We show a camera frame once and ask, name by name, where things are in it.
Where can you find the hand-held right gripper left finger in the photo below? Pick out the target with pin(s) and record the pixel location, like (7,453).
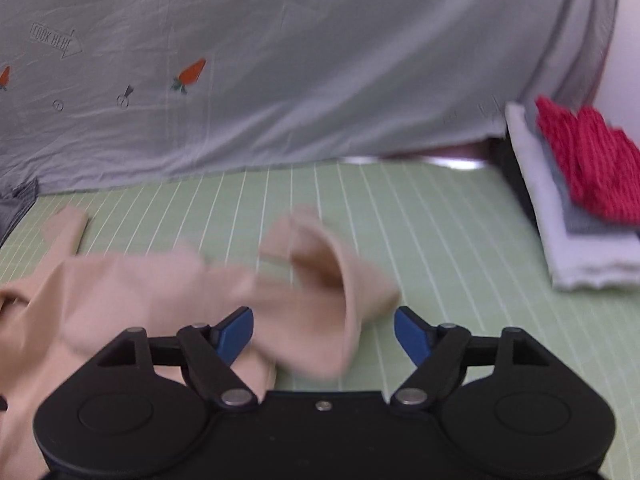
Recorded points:
(235,335)

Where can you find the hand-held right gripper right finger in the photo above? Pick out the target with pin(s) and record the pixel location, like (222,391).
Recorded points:
(407,332)

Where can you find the white folded cloth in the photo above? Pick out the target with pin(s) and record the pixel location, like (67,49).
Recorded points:
(575,260)

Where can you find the checked grey cloth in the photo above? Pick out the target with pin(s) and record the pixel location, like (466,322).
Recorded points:
(27,191)

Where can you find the red knit cloth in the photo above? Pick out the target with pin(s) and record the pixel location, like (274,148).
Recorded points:
(590,165)

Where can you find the grey folded cloth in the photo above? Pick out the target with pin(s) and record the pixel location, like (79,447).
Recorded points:
(582,221)

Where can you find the beige tights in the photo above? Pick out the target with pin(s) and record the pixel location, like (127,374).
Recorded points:
(125,300)

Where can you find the grey crumpled garment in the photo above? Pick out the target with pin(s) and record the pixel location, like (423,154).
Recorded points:
(10,222)

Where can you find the grey carrot print sheet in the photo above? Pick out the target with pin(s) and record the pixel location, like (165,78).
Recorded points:
(300,70)

